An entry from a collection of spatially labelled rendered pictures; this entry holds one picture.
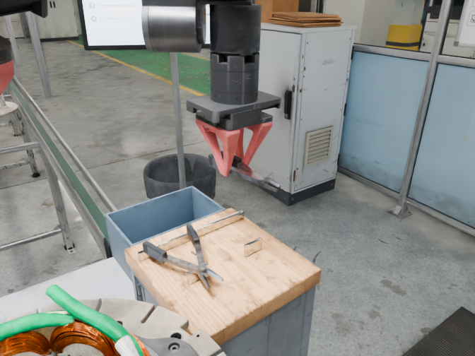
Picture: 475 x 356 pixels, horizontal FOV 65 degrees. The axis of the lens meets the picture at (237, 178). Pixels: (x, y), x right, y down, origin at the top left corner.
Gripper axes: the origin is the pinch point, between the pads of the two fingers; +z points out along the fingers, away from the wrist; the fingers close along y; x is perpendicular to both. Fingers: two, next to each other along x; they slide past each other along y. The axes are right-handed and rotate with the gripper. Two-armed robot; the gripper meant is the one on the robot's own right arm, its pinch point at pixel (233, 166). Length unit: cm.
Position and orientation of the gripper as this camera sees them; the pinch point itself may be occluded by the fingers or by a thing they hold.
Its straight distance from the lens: 49.5
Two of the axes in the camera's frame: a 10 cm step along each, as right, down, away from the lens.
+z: -0.2, 8.9, 4.5
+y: -7.8, 2.7, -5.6
